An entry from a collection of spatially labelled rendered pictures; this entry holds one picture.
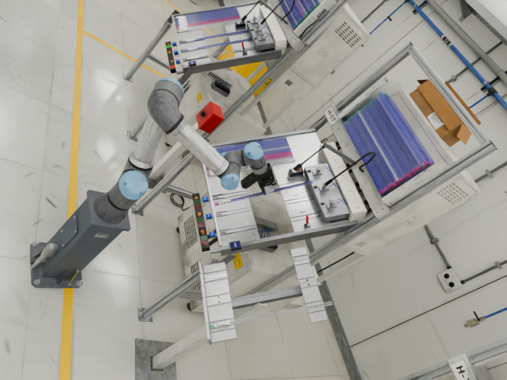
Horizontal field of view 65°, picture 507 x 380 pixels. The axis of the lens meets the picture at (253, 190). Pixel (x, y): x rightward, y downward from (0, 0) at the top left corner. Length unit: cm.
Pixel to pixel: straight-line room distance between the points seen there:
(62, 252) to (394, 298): 255
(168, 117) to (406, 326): 262
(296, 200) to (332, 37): 140
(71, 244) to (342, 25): 224
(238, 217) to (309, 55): 151
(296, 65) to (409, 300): 204
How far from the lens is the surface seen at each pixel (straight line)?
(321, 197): 208
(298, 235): 200
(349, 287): 377
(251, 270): 222
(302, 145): 238
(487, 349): 182
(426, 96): 252
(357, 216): 208
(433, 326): 343
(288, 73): 314
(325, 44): 310
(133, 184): 174
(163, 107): 152
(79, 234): 194
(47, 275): 223
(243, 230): 200
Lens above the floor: 190
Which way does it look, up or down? 29 degrees down
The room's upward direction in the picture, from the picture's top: 51 degrees clockwise
